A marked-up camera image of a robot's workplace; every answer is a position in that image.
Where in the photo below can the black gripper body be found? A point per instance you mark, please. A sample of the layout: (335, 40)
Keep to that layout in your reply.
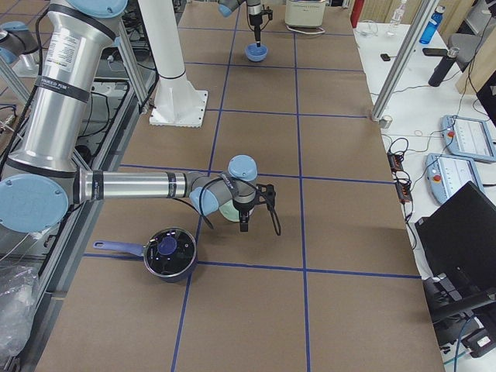
(242, 209)
(256, 20)

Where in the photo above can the green bowl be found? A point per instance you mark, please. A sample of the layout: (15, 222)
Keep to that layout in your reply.
(229, 212)

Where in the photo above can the black water bottle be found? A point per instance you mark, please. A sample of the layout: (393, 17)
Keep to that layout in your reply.
(441, 70)

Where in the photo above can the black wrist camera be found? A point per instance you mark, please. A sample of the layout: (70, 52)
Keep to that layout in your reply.
(267, 194)
(268, 12)

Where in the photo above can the white camera stand column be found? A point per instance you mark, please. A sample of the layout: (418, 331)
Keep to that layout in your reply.
(176, 101)

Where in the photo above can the far blue teach pendant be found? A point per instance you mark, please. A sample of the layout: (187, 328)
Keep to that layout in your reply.
(468, 137)

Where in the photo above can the aluminium frame post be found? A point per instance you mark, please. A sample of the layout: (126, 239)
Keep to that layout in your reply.
(421, 18)

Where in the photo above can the black laptop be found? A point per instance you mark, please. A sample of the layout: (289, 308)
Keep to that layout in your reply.
(459, 237)

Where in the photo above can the clear plastic bag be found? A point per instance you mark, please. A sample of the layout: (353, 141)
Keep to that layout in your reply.
(20, 287)

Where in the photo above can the silver white toaster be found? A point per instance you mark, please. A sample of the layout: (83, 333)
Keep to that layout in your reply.
(305, 16)

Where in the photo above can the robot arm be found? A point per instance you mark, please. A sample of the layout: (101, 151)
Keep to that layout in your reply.
(40, 180)
(254, 10)

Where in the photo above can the near blue teach pendant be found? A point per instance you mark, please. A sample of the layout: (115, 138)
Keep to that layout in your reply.
(447, 174)

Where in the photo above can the blue water bottle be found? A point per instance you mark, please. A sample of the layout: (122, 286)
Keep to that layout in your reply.
(432, 25)

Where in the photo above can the blue teach pendant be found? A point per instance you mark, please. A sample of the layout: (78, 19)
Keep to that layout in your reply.
(468, 137)
(447, 174)

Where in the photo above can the blue bowl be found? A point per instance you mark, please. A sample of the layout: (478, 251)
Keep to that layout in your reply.
(255, 52)

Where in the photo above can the dark blue saucepan with lid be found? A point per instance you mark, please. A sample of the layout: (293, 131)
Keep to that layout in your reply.
(170, 254)

